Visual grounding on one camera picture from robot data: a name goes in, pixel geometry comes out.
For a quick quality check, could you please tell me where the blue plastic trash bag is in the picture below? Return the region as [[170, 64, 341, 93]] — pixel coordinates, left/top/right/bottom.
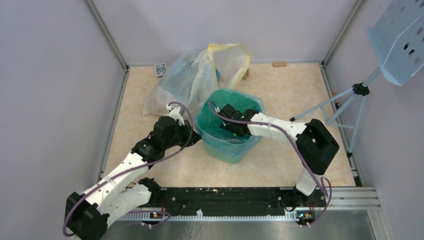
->
[[194, 88, 264, 164]]

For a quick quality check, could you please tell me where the light blue tripod stand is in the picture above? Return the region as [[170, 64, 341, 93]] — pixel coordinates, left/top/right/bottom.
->
[[290, 67, 382, 158]]

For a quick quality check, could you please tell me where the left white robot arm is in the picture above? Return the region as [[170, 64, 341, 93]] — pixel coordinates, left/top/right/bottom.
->
[[62, 116, 200, 240]]

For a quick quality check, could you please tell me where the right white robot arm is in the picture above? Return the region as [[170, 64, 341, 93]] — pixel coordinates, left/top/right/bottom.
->
[[208, 101, 340, 206]]

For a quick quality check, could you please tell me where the small brown debris piece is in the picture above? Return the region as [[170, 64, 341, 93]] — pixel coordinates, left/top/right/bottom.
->
[[241, 69, 249, 80]]

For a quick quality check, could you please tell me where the small wooden block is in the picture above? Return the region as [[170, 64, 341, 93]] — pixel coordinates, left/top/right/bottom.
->
[[272, 61, 288, 68]]

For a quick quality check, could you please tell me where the green plastic trash bin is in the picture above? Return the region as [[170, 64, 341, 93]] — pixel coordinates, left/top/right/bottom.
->
[[203, 142, 257, 164]]

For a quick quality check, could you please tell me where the clear yellow-trimmed trash bag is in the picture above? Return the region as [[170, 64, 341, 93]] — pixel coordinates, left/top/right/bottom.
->
[[142, 43, 251, 116]]

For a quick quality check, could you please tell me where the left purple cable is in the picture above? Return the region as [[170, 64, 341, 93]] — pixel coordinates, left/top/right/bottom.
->
[[62, 101, 195, 238]]

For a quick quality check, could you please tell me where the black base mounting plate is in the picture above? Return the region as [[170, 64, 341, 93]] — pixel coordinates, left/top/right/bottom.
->
[[144, 187, 326, 217]]

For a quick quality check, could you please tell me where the light blue perforated lamp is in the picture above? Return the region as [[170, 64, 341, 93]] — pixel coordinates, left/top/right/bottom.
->
[[366, 0, 424, 87]]

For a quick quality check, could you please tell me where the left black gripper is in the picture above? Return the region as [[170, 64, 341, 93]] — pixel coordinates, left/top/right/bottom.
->
[[163, 119, 202, 150]]

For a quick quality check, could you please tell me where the white toothed cable rail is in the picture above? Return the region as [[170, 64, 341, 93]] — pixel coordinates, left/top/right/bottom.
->
[[119, 209, 299, 222]]

